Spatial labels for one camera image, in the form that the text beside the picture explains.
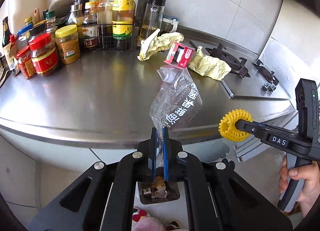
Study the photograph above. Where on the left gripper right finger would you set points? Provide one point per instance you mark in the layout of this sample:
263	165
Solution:
217	197

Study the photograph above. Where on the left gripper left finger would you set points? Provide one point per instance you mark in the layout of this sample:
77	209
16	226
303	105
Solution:
101	198

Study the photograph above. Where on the yellow foam fruit net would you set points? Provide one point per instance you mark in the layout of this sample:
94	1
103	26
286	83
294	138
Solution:
227	128

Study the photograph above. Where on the clear printed plastic bag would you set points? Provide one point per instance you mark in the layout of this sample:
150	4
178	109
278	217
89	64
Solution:
177	102

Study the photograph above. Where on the black trash bin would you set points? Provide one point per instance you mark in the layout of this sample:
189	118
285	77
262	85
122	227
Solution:
153	193

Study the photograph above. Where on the person's right hand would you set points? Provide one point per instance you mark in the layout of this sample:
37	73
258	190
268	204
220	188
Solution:
310	192

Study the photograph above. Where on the yellow crumpled paper right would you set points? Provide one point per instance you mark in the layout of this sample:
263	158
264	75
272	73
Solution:
209	66

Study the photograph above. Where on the yellow crumpled paper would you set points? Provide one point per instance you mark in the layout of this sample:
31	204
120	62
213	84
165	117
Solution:
209	66
155	43

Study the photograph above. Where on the red milk carton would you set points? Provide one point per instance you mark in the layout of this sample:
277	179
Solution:
179	55

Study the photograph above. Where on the small red chili jar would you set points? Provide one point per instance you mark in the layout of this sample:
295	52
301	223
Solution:
25	63

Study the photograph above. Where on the red lid chili jar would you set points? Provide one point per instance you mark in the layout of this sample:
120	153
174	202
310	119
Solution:
44	54

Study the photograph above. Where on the yellow crumpled paper left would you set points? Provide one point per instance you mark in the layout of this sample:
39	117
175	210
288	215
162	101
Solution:
155	43

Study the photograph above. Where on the yellow lid sauce jar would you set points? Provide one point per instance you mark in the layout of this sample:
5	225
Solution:
67	42

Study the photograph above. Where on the dark soy sauce bottle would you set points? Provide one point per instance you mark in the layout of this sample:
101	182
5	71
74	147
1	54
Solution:
89	27

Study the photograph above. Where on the glass jar blue lid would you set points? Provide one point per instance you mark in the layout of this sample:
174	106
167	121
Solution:
169	24

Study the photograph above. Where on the glass oil dispenser black lid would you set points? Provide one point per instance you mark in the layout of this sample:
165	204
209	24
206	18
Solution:
152	19

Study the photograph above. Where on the green label vinegar bottle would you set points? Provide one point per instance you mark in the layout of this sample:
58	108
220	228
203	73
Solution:
123	13

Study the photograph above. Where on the gold cap oil bottle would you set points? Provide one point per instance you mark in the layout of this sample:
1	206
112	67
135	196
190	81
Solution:
104	19

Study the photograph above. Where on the green cap spice shaker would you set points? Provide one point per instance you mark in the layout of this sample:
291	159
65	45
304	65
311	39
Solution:
51	21

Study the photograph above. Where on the steel lid glass bottle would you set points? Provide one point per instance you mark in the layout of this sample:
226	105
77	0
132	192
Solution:
76	17

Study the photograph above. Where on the grey ladle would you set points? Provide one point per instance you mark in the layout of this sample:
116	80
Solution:
61	7

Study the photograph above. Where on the black wire rack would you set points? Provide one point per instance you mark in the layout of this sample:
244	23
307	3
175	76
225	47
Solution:
112	43

